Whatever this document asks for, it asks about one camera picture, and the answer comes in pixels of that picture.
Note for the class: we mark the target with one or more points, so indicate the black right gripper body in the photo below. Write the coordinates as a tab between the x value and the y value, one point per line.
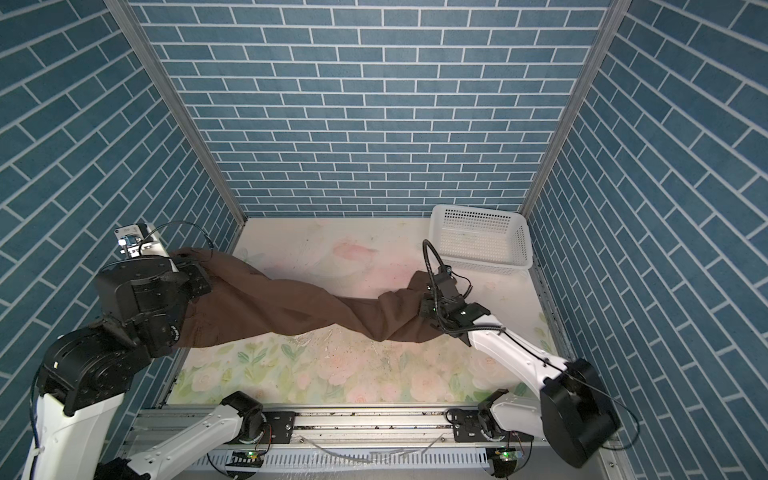
425	306

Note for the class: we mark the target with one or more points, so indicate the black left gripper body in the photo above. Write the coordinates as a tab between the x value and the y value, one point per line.
197	282

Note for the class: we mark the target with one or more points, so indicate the brown trousers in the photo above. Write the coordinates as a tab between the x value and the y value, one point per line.
245	303

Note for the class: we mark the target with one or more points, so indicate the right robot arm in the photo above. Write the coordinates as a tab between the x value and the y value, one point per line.
577	417

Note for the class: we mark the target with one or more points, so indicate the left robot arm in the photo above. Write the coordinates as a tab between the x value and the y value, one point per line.
85	374

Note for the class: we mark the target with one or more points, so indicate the white perforated plastic basket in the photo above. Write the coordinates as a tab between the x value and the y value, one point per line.
483	240

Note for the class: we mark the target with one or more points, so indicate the right green circuit board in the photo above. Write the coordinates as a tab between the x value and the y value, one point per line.
505	458

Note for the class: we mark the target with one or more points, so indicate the green circuit board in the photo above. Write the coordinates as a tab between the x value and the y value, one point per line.
505	458
245	459

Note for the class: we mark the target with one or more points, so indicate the left green circuit board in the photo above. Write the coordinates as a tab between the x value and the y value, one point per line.
245	459

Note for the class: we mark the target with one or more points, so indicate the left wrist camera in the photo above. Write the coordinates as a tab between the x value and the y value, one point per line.
139	239

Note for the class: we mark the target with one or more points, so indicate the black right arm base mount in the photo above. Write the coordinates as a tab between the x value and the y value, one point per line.
465	425

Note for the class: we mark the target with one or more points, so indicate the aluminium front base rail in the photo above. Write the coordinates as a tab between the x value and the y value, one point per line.
377	428

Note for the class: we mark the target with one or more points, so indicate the white slotted cable duct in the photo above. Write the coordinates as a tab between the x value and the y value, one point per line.
305	460

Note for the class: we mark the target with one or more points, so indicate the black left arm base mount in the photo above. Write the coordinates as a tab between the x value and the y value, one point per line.
279	427

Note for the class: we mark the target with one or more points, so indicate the aluminium left corner post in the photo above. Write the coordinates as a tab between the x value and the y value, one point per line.
129	25

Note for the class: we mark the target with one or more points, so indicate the aluminium corner post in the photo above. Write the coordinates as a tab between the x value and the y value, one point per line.
129	25
596	55

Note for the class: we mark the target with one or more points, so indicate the aluminium right corner post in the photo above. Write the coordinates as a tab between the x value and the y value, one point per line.
596	55

